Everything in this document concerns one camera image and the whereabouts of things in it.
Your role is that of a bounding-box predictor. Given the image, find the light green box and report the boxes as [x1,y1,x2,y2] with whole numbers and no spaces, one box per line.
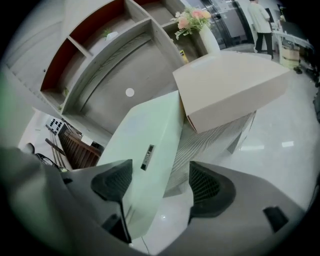
[96,90,186,240]

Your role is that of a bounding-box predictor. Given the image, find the black wall ornaments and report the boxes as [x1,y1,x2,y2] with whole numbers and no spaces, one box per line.
[46,117,64,134]

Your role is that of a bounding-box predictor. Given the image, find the white vase with pink flowers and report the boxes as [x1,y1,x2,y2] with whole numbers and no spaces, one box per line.
[170,6,221,56]

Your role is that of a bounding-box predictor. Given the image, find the white work desk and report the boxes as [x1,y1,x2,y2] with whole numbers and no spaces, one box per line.
[271,21,314,69]

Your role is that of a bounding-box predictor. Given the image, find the small white potted plant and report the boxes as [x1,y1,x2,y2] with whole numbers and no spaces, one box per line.
[102,28,119,41]

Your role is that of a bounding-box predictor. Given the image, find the green leafy plant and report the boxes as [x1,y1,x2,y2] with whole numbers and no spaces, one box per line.
[57,86,70,111]

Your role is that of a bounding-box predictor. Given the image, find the black glass door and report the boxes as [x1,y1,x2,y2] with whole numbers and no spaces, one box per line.
[199,0,256,50]

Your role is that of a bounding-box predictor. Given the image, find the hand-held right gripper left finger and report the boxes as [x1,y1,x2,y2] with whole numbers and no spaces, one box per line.
[59,158,133,248]

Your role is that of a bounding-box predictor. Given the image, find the grey wooden desk with shelves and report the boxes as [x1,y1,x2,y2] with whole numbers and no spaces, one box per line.
[4,0,258,199]

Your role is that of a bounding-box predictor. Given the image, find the pink box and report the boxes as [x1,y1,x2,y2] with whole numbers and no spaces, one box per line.
[172,52,291,135]

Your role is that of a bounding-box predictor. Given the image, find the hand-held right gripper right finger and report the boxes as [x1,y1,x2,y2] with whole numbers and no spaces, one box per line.
[159,161,308,256]

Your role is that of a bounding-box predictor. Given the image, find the dark wooden staircase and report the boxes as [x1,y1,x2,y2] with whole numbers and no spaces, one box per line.
[44,122,105,171]

